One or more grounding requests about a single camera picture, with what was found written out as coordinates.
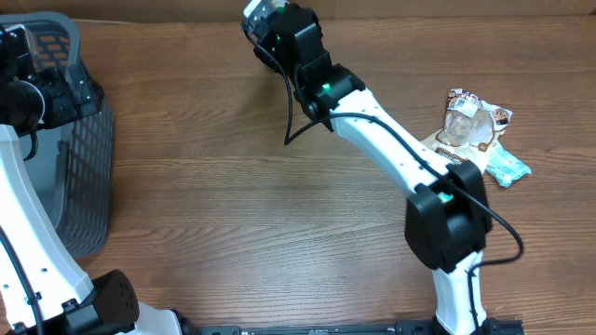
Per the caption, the beige brown snack bag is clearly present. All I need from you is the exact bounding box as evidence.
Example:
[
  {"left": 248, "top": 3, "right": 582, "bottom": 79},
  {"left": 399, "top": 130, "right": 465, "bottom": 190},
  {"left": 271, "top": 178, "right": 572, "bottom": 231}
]
[{"left": 422, "top": 88, "right": 513, "bottom": 173}]

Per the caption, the teal tissue pack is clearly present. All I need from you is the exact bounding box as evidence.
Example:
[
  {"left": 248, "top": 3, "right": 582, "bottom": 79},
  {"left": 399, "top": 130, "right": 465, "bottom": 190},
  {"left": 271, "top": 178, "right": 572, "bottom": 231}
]
[{"left": 486, "top": 141, "right": 532, "bottom": 188}]

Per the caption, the small teal wipes pack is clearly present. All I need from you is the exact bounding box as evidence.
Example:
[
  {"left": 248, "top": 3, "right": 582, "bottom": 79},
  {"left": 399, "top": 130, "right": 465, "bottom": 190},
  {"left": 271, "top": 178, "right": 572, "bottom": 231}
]
[{"left": 438, "top": 192, "right": 454, "bottom": 203}]

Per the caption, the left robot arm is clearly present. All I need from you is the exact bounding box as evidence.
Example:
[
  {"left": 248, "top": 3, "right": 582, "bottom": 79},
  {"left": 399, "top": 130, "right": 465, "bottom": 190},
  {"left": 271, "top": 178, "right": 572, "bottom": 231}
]
[{"left": 1, "top": 12, "right": 196, "bottom": 334}]

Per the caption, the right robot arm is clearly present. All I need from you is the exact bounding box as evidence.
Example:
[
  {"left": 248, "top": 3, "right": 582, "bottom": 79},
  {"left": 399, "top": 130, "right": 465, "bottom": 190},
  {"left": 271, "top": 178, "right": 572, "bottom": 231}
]
[{"left": 243, "top": 1, "right": 492, "bottom": 334}]

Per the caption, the grey plastic mesh basket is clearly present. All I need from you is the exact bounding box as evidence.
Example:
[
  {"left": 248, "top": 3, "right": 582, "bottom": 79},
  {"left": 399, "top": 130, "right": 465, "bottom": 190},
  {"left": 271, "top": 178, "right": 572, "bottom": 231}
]
[{"left": 1, "top": 12, "right": 115, "bottom": 258}]

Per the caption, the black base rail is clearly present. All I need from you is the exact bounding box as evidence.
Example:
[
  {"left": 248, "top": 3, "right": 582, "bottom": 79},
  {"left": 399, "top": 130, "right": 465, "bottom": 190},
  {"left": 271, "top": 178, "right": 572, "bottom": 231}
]
[{"left": 196, "top": 318, "right": 526, "bottom": 335}]

